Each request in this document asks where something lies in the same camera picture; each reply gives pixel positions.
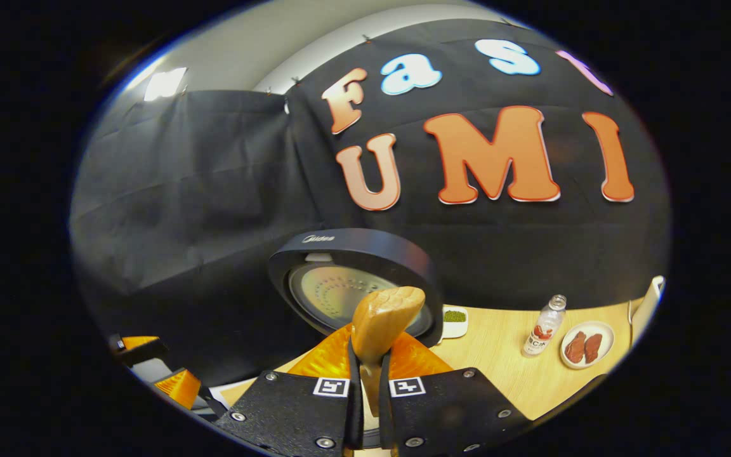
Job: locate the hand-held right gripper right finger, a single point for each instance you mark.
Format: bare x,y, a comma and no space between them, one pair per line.
441,412

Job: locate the white toaster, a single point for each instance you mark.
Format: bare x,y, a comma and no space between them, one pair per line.
650,311

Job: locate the white round plate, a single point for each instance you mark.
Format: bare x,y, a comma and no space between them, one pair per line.
587,364

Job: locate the red meat piece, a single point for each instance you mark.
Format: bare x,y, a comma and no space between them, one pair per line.
575,348
592,347

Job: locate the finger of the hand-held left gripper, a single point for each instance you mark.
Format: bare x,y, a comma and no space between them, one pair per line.
181,388
143,352

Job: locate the wooden spoon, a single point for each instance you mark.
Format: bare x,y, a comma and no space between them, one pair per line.
381,320

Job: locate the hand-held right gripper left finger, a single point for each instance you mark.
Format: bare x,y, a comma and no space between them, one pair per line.
302,412

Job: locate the white divided dish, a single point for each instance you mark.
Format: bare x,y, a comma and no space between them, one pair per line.
454,329

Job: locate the green beans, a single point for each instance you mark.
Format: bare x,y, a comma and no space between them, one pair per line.
455,315

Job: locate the clear plastic drink bottle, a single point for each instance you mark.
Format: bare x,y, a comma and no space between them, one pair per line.
543,330

